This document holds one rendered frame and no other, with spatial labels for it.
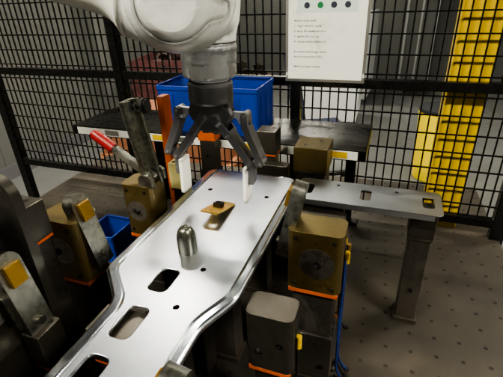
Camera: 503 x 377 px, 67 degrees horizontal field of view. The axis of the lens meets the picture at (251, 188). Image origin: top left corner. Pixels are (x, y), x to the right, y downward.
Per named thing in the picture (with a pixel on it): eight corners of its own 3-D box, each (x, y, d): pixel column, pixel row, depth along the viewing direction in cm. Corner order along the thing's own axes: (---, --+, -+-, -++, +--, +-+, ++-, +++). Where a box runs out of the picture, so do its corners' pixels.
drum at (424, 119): (450, 167, 324) (465, 102, 298) (459, 187, 292) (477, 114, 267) (405, 165, 332) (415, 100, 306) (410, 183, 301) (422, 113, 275)
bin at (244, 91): (258, 138, 104) (257, 89, 98) (160, 129, 113) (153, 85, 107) (275, 120, 118) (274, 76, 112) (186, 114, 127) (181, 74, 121)
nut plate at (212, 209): (217, 215, 70) (218, 208, 70) (199, 212, 71) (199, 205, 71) (236, 204, 78) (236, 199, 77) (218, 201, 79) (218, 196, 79)
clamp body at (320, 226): (345, 395, 72) (364, 244, 57) (284, 378, 76) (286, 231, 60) (349, 366, 78) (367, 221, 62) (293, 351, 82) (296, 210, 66)
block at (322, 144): (320, 275, 103) (328, 149, 86) (291, 269, 105) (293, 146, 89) (325, 257, 109) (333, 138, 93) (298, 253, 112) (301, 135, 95)
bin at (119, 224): (117, 264, 110) (111, 238, 106) (89, 258, 113) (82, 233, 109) (139, 243, 119) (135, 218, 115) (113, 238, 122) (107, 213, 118)
